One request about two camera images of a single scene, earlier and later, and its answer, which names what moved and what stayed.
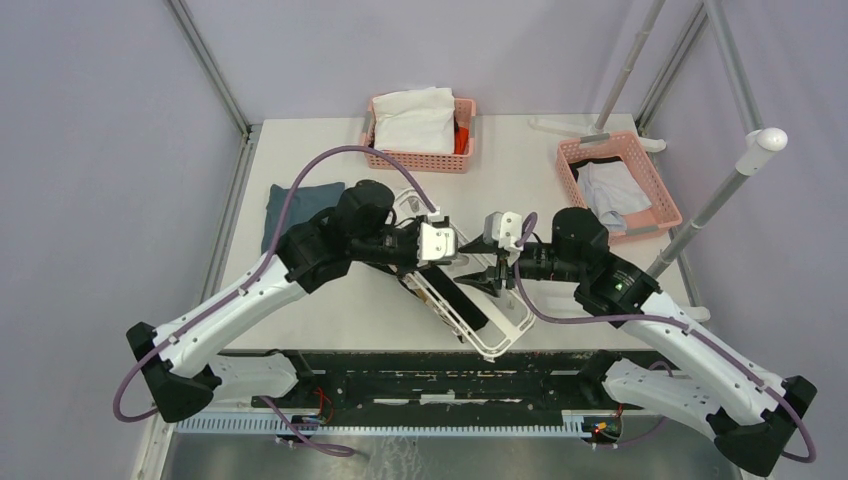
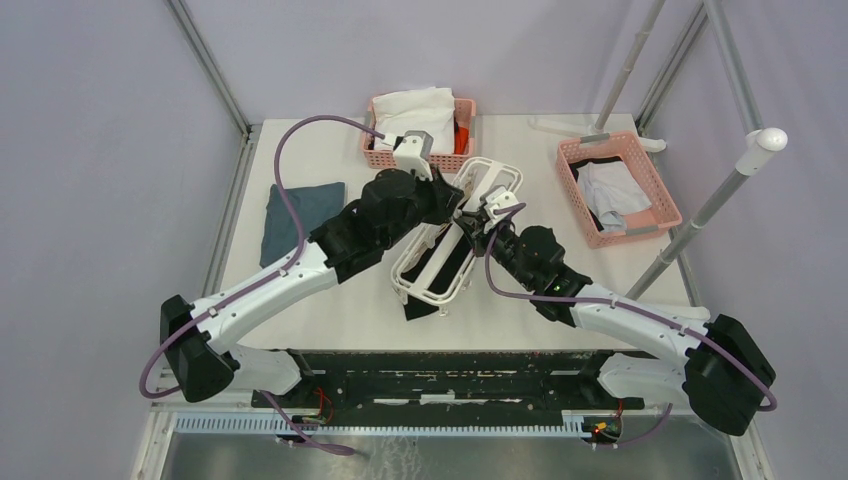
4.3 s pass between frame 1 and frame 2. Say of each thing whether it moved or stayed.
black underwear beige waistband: moved
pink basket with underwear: stayed
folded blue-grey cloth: stayed
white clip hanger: moved
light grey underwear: stayed
